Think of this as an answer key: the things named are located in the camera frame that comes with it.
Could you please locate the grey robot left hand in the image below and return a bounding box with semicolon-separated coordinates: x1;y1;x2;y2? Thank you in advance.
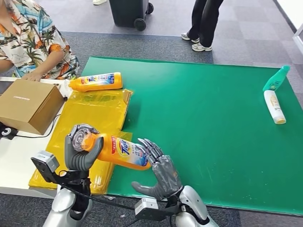
64;123;104;172

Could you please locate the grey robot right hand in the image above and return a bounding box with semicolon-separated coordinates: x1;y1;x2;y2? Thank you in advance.
131;138;184;201

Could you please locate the orange detergent bottle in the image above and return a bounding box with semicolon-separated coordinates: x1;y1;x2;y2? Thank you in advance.
69;72;124;93
72;125;152;172

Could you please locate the white lotion bottle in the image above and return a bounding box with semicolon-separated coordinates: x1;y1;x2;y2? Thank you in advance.
264;90;286;125

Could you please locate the green plastic bottle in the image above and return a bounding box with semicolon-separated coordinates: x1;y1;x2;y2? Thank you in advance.
262;65;291;92

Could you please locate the yellow plastic wrapped flat box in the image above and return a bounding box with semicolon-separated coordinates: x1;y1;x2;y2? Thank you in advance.
29;88;134;195

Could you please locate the green table mat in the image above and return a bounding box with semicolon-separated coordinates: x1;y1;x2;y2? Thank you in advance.
81;56;303;217

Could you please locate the brown cardboard box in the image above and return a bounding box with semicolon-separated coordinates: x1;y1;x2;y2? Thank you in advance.
0;78;65;136

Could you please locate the black flat device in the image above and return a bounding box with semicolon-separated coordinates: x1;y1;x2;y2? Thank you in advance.
0;122;19;140

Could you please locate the black wheeled bin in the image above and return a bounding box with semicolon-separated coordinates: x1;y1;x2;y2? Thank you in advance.
108;0;154;32

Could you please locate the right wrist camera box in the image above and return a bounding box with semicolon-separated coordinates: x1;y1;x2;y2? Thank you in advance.
134;197;166;222

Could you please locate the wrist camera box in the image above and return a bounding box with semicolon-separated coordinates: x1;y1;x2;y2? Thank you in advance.
134;197;166;222
31;150;60;184

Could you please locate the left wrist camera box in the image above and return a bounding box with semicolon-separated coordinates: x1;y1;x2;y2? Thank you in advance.
31;150;60;184

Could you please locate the thin black table cable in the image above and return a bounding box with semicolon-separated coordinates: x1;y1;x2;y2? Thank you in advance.
16;114;61;140

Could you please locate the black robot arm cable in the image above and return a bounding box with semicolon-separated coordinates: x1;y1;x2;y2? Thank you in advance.
59;170;136;211

